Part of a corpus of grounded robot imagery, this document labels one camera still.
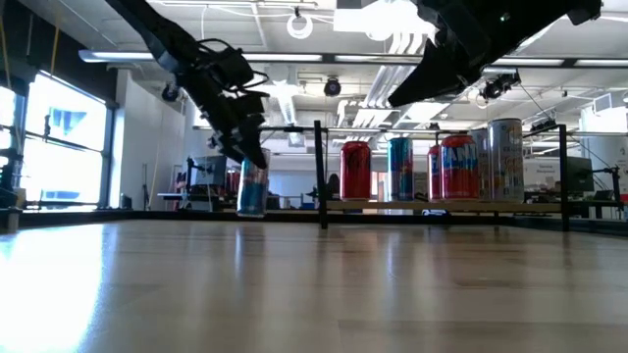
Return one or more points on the dark desk monitor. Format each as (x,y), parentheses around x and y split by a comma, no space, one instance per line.
(579,174)

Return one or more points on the red Coca-Cola can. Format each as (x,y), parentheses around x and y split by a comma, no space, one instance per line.
(355,171)

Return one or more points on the long ceiling light fixture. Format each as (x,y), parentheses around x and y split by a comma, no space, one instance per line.
(122,56)
(530,62)

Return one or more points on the tall white beverage can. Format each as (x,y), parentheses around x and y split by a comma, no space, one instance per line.
(483,157)
(505,162)

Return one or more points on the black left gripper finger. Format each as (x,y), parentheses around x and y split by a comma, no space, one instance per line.
(252,142)

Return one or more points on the large window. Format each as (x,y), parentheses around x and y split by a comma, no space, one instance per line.
(64,162)

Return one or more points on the red Fanta strawberry can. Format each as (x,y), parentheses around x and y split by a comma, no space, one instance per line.
(459,169)
(433,176)

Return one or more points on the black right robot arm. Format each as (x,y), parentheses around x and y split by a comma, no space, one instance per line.
(549,15)

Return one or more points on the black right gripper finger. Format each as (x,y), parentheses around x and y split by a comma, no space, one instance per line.
(451,81)
(436,61)

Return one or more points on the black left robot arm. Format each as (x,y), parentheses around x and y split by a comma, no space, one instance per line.
(147,27)

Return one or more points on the black ceiling mounted device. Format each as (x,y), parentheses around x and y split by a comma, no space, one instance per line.
(498,87)

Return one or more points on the black ceiling dome camera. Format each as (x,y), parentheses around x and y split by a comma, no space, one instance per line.
(332,87)

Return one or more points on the person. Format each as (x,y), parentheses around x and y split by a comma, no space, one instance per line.
(333,185)

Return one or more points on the grey computer monitor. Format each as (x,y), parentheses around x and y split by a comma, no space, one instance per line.
(208,170)

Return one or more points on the blue silver Red Bull can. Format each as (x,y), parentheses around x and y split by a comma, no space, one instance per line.
(401,169)
(252,193)

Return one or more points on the wooden shelf black frame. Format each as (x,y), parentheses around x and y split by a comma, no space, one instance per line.
(392,206)

